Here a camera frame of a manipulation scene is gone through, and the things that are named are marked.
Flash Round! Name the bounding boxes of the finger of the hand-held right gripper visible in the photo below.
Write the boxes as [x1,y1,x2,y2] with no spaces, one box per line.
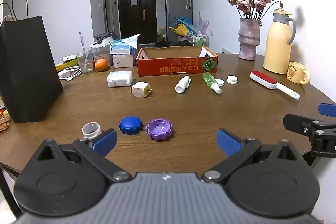
[318,102,336,118]
[283,113,336,138]

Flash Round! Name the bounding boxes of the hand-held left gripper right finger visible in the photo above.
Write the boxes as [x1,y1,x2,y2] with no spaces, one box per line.
[202,128,308,184]

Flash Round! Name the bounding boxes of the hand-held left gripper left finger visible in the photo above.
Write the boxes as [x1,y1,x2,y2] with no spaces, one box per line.
[26,128,132,184]

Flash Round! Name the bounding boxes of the blue bottle cap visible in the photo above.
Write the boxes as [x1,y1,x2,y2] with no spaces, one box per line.
[119,116,143,135]

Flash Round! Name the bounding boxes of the purple bottle cap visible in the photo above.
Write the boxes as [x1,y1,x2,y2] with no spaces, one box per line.
[146,118,172,140]

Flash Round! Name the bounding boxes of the white charger plug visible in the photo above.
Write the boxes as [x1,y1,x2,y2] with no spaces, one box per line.
[131,81,153,98]

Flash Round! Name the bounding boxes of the white plastic case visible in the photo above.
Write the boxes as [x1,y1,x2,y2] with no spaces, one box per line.
[107,71,133,88]

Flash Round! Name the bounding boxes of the green spray bottle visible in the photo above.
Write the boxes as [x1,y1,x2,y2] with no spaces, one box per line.
[202,72,222,95]

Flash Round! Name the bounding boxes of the white spray bottle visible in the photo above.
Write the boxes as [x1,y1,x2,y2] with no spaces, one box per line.
[175,76,192,94]

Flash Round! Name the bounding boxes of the red cardboard box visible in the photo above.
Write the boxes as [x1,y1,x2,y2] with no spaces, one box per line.
[136,46,219,77]

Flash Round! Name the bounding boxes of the yellow bear mug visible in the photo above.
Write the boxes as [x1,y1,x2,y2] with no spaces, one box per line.
[286,61,311,85]

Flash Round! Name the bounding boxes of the red and white lint brush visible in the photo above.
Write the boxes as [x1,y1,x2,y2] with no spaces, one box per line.
[250,71,300,100]

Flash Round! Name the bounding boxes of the orange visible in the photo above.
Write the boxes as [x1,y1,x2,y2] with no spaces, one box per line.
[95,59,108,72]

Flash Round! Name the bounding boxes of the clear drinking glass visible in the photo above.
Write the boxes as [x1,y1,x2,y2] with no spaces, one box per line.
[76,52,94,73]

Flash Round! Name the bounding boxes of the yellow thermos jug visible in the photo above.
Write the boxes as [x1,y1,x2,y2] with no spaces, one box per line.
[263,9,297,74]

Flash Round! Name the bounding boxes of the yellow packet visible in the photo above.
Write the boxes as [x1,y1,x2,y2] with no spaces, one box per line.
[56,59,79,72]

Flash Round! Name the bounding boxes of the clear food container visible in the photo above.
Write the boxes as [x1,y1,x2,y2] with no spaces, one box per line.
[91,42,114,67]

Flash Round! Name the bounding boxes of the blue tissue pack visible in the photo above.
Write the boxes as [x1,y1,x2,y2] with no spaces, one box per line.
[110,34,141,55]

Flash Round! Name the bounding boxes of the pink textured vase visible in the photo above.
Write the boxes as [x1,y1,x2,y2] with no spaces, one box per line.
[238,18,262,61]

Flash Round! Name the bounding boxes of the colourful snack packet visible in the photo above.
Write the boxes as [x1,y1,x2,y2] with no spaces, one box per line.
[0,105,11,132]

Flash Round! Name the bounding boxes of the black paper bag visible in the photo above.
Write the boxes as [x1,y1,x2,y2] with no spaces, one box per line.
[0,0,64,123]

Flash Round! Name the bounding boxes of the white trolley with bottles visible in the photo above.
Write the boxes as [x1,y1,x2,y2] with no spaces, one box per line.
[188,32,209,46]

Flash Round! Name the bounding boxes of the dark brown door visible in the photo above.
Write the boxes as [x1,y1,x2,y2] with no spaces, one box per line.
[117,0,157,45]

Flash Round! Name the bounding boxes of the blue and yellow bags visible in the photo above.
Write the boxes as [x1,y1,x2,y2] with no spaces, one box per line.
[169,17,196,35]

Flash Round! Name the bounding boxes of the grey refrigerator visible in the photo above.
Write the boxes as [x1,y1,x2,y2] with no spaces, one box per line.
[165,0,193,42]

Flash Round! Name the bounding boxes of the white charger with cable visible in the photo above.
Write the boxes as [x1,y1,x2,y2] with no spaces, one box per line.
[58,67,82,81]

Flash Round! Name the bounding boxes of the black strapped object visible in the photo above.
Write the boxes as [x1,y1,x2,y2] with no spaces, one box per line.
[94,33,117,44]

